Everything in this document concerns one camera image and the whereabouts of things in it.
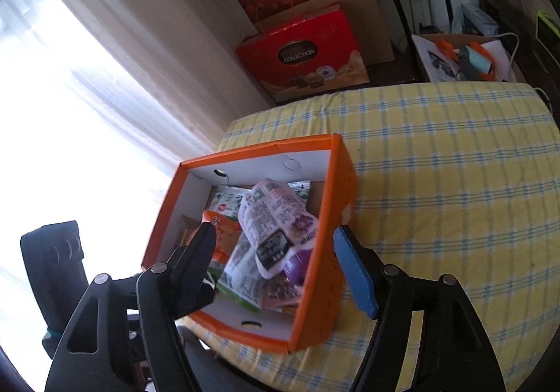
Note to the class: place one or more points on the teal and orange tool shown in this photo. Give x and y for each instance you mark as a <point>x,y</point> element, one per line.
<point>474,61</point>

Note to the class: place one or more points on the orange plastic part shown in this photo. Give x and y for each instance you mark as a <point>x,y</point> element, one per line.
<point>446,48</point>

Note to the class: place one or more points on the brown cardboard box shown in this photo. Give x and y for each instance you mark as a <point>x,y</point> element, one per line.
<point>372,24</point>

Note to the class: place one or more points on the green portable power station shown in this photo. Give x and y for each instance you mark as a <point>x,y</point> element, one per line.
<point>551,31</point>

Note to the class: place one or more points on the grey blue carton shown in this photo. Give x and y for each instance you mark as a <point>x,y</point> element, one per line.
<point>481,20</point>

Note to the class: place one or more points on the yellow checked tablecloth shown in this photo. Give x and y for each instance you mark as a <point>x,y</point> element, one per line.
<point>437,177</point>

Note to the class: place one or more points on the open box with white flap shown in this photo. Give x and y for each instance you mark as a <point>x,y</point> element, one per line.
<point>431,57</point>

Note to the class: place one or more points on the white pouch with purple cap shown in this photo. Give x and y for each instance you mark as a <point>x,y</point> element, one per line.
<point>271,221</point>

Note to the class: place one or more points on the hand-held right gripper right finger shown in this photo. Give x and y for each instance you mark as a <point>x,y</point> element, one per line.
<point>354,274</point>

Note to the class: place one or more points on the orange cardboard box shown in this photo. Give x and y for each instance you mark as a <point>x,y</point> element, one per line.
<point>319,313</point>

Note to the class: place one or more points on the white sheer curtain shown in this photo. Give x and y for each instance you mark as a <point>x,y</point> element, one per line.
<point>131,24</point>

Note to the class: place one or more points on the white packet with green edge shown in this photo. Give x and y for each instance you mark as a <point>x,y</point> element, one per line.
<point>240,274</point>

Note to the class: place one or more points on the red gift box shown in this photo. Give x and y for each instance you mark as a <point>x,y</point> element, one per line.
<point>306,50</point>

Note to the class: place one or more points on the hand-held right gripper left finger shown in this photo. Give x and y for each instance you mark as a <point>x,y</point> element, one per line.
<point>197,269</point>

